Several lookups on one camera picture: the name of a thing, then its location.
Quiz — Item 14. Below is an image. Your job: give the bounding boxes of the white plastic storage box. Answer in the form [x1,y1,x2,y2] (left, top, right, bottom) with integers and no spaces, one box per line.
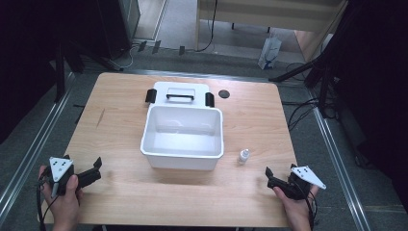
[140,104,225,171]

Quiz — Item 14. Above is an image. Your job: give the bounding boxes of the person's right hand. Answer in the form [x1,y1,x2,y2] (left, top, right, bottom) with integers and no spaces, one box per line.
[271,185,320,223]

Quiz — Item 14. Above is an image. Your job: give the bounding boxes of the light wooden furniture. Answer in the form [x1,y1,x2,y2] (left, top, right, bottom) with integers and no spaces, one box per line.
[194,0,350,63]

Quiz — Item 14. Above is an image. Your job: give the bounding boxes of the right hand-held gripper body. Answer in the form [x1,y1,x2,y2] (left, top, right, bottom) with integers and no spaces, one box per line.
[267,165,327,201]

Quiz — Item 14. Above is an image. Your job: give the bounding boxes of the hand-held gripper black cable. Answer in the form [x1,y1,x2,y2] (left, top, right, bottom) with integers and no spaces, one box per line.
[302,189,319,231]
[36,174,60,231]

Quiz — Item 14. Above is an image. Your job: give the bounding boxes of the black curtain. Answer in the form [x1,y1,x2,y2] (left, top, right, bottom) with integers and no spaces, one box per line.
[0,0,100,145]
[326,0,408,213]

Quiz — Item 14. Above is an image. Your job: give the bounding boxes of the white box lid black handle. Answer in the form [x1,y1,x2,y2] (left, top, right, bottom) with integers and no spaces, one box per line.
[144,81,216,109]

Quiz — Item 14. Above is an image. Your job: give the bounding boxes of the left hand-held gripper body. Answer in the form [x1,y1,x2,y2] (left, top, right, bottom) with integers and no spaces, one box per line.
[47,156,102,197]

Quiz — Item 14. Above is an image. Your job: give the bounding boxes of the left hand-held gripper black cable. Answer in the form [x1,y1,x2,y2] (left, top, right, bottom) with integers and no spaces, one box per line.
[36,174,60,231]

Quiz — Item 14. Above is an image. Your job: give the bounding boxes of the white floor cable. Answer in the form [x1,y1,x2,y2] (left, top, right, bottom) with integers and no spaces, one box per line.
[116,44,135,71]

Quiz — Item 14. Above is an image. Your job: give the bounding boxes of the black floor cables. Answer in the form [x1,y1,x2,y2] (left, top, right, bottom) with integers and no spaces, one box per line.
[281,62,339,132]

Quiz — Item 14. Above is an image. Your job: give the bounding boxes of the black hanging cable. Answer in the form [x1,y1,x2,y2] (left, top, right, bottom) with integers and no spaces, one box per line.
[194,0,219,53]

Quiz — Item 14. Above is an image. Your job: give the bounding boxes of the black stand post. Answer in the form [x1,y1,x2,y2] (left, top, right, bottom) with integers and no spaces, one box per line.
[53,39,67,104]

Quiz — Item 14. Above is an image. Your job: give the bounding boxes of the right hand-held gripper black cable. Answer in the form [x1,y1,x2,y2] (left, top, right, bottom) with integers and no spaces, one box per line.
[302,189,319,231]

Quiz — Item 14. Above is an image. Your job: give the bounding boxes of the person's left hand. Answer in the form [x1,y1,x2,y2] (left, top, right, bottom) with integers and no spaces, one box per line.
[38,165,84,223]

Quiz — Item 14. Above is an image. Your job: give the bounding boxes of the small white dropper bottle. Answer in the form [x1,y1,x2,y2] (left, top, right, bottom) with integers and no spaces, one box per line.
[237,148,251,166]

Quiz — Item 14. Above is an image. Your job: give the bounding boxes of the black cabinet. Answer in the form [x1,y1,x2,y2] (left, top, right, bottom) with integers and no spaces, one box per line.
[95,0,142,61]

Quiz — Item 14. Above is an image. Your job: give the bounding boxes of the black tripod stand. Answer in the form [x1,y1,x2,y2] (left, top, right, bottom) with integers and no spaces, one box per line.
[268,44,340,119]

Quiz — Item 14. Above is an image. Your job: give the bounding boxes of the white and blue paper bag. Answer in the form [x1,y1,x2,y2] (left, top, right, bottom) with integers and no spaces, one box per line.
[257,36,283,71]

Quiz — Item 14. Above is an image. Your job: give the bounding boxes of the metal floor rail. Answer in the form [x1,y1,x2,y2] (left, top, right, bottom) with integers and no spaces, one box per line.
[0,71,77,224]
[308,90,373,231]

